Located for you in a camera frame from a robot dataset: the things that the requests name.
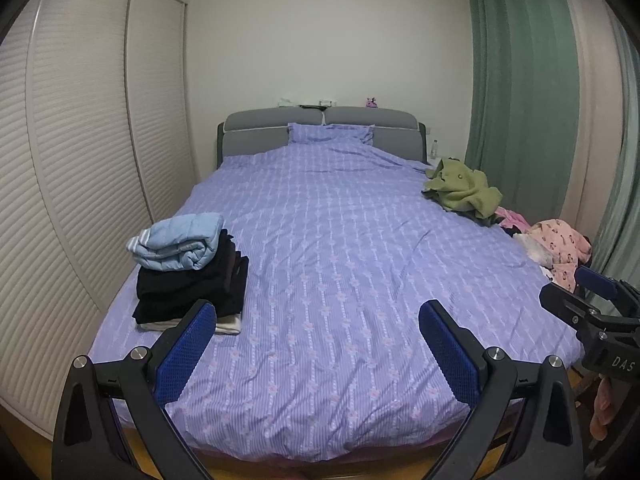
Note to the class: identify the stack of black folded clothes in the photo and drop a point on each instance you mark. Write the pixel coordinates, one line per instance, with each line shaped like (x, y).
(200, 285)

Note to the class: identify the white garment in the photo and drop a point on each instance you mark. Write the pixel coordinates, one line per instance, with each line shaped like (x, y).
(550, 274)

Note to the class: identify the small white cloth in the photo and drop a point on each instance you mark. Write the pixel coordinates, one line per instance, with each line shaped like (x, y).
(286, 102)

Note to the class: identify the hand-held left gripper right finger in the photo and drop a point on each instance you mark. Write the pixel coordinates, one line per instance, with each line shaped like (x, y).
(450, 355)

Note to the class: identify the green curtain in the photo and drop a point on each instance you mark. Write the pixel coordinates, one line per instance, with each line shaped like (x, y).
(520, 95)

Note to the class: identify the plain pink garment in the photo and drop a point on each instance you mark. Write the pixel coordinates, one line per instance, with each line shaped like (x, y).
(512, 220)

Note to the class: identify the bed with purple duvet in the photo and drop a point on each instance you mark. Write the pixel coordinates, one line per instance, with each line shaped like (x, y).
(340, 240)

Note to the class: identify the olive green fleece garment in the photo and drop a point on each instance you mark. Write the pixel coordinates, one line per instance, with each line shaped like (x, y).
(465, 187)

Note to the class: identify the pink printed padded jacket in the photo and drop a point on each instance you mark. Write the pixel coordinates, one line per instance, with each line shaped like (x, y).
(562, 245)

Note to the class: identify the white louvered wardrobe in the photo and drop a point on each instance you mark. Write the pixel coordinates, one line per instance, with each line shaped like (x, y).
(75, 160)

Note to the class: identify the small pink toy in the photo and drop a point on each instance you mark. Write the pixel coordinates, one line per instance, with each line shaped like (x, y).
(371, 103)

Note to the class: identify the grey fluffy garment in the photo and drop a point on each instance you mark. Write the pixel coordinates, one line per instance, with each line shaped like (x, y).
(537, 250)

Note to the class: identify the purple patterned pillow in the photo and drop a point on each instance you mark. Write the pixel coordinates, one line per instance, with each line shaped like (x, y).
(327, 133)

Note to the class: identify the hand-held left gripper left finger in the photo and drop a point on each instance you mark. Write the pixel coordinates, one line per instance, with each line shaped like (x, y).
(185, 355)

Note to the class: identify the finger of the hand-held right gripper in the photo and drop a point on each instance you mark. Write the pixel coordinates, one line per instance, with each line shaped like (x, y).
(562, 302)
(595, 282)

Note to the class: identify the grey upholstered headboard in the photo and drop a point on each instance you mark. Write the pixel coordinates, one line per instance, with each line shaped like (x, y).
(250, 135)

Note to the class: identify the light blue padded pants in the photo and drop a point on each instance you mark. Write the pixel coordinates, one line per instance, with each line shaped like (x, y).
(175, 242)

